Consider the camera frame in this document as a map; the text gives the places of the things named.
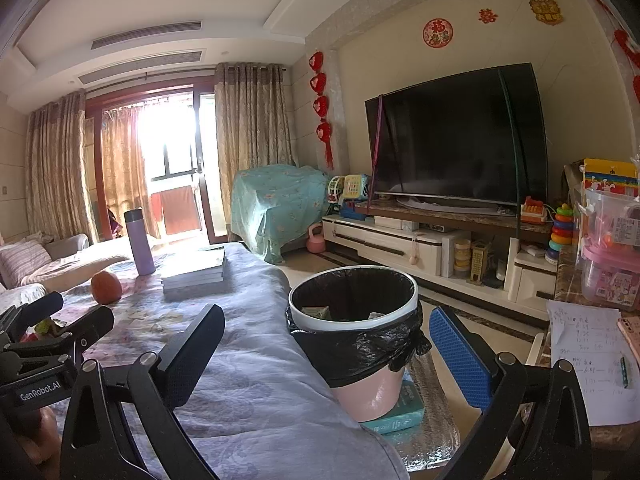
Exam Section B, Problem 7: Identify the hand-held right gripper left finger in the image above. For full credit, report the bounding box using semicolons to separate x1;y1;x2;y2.
60;304;226;480

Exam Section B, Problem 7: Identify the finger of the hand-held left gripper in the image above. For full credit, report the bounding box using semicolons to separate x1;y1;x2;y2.
10;305;116;362
0;291;65;341

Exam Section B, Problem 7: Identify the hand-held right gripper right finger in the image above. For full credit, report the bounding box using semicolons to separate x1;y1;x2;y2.
427;305;596;480

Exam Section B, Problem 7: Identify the small green item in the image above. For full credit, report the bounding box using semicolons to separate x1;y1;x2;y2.
31;317;66;342

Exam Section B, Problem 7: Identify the white round bin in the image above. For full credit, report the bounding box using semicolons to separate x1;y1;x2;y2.
289;266;420;423

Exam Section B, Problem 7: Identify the person's left hand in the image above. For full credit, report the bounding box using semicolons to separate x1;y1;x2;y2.
12;405;63;467

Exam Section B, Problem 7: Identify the floral cushion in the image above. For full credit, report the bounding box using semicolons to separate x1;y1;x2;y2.
0;282;48;313

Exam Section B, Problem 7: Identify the orange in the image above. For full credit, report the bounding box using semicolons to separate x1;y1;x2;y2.
90;271;123;305

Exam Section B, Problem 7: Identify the pink striped pillow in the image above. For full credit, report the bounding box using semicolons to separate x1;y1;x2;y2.
0;239;53;288

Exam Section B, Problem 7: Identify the silver bubble foil mat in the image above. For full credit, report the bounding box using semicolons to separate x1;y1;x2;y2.
380;360;467;466

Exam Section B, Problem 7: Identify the floral tablecloth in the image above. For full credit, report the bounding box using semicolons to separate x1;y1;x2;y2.
45;241;411;480

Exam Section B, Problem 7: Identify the beige sofa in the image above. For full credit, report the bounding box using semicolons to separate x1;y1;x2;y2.
0;232;136;311

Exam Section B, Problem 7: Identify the grey cushion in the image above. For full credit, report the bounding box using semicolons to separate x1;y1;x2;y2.
45;233;91;261

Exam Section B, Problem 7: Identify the teal tissue pack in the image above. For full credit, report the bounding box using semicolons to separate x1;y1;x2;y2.
360;377;426;435

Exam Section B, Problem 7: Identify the green cover book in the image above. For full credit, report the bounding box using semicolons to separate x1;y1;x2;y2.
161;249;227;281

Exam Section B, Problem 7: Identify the purple thermos bottle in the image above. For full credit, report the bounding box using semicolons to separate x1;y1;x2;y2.
123;207;157;277

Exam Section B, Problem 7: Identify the yellow tower toy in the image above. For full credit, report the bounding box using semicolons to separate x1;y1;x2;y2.
470;241;493;286

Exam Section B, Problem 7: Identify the yellow lidded jar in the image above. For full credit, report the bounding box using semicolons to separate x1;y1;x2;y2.
452;237;473;278

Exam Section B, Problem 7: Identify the white paper sheet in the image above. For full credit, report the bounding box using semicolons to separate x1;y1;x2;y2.
546;300;632;428

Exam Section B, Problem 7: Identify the white TV cabinet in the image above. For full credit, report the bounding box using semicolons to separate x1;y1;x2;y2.
321;200;566;321

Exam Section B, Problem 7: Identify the red hanging towel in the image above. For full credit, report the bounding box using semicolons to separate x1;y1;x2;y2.
162;186;200;235

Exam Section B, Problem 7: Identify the beige patterned curtain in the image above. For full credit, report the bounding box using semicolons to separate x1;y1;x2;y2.
215;62;298;196
25;89;98;241

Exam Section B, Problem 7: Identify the sheer orange curtain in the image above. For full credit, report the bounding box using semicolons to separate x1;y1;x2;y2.
101;105;146;231

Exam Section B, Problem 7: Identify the red yellow toy phone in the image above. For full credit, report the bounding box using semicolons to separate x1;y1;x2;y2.
520;196;546;226

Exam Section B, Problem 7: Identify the pink kettlebell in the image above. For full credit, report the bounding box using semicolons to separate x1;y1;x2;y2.
306;223;327;254

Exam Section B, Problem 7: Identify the teal cloth covered armchair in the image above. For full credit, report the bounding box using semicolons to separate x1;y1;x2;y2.
231;164;331;265

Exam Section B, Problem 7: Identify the pink phone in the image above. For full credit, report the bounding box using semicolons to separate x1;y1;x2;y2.
616;317;640;356

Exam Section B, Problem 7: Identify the clear plastic storage tub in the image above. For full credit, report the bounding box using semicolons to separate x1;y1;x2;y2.
575;187;640;306

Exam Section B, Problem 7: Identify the wooden framed balcony door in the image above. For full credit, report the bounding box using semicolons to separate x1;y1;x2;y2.
85;85;227;243

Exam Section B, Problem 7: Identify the yellow teal toy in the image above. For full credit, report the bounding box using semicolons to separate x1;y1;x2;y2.
342;174;371;201

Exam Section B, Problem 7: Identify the brown cardboard box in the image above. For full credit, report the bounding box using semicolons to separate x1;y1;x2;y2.
562;160;586;201

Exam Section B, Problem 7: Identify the pink stick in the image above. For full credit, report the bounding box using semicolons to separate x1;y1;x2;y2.
367;95;385;211

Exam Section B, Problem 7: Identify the black television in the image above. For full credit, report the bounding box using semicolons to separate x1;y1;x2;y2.
364;62;549;207

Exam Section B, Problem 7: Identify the yellow colourful box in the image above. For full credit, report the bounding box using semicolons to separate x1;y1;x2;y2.
582;158;640;193

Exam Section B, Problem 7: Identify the red heart hanging decoration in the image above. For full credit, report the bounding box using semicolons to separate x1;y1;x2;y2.
307;50;335;171
590;0;640;106

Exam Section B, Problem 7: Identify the ceiling air vent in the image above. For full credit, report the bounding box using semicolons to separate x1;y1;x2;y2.
90;20;203;51

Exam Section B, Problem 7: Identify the rainbow stacking ring toy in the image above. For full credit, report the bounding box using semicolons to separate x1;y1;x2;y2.
547;203;575;261

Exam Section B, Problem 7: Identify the round red wall sticker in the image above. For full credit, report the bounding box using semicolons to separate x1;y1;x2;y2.
423;17;453;49

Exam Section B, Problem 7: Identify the gold figure wall sticker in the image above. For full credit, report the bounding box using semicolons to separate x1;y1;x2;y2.
530;0;565;25

